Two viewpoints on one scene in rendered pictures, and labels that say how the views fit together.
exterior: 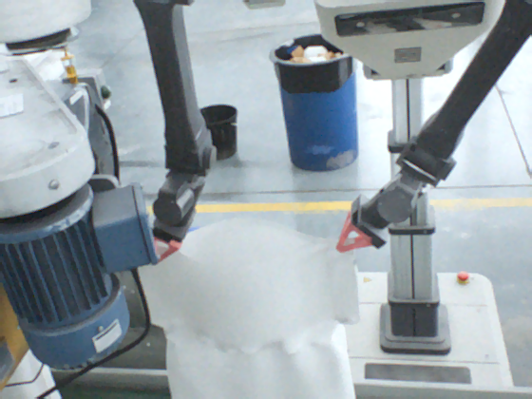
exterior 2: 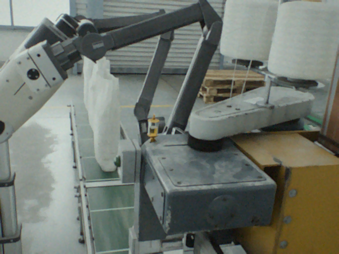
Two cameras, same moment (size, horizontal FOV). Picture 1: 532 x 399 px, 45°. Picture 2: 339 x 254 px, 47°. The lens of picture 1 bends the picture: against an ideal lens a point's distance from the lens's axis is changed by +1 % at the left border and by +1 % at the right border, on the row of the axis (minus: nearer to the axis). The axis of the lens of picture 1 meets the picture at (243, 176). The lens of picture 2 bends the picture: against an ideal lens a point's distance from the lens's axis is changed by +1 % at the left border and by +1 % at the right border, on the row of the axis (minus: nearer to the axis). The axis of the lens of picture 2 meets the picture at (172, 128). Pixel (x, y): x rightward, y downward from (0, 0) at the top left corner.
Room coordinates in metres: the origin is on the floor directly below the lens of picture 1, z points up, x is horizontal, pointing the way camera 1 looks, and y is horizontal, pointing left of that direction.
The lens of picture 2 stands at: (1.69, 1.10, 1.68)
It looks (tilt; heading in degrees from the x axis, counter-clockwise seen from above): 19 degrees down; 237
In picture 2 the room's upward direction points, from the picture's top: 4 degrees clockwise
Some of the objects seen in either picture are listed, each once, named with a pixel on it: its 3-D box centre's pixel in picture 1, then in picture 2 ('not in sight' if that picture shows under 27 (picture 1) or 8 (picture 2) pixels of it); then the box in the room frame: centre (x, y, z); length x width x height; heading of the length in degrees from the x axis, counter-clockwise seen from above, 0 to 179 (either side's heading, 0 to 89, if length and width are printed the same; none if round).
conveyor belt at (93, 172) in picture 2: not in sight; (99, 134); (0.36, -2.30, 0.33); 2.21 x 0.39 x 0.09; 74
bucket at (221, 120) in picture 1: (217, 133); not in sight; (3.54, 0.12, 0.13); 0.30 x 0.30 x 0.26
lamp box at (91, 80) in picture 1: (87, 93); (128, 161); (1.30, 0.30, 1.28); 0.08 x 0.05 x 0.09; 74
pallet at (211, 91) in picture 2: not in sight; (231, 85); (-2.89, -4.14, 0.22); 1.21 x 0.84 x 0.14; 164
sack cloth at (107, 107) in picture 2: not in sight; (107, 118); (0.56, -1.61, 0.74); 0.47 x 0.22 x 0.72; 72
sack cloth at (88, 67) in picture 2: not in sight; (92, 79); (0.17, -2.98, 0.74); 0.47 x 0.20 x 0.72; 76
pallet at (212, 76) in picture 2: not in sight; (230, 78); (-2.84, -4.13, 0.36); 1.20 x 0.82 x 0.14; 160
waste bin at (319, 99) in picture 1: (319, 104); not in sight; (3.27, -0.48, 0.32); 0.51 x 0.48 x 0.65; 164
